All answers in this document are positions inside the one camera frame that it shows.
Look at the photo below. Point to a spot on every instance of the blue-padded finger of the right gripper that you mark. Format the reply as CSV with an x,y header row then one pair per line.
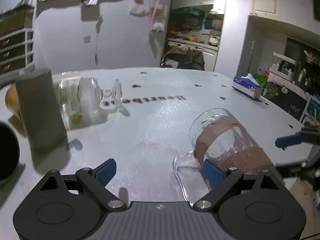
x,y
290,140

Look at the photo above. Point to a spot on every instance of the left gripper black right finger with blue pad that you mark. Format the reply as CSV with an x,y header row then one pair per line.
x,y
250,206

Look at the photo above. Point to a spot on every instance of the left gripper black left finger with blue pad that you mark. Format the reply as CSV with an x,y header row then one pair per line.
x,y
68,206

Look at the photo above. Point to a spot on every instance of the clear mug with brown bands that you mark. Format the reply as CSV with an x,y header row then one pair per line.
x,y
220,144

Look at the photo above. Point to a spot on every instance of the brown cup black interior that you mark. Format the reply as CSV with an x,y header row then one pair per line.
x,y
9,151

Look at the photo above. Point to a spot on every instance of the dark grey tumbler cup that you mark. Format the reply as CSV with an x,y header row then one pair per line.
x,y
39,111

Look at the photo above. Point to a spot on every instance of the blue tissue box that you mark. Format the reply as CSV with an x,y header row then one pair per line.
x,y
247,85

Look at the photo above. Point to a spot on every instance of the clear stemmed glass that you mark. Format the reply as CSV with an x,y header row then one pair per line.
x,y
83,103

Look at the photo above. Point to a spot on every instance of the chair draped with brown clothes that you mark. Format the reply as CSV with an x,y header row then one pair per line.
x,y
183,58

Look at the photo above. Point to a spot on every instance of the white drawer unit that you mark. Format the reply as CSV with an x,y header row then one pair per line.
x,y
16,50

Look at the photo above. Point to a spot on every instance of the white plush toy hanging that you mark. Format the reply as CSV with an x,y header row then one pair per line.
x,y
157,27

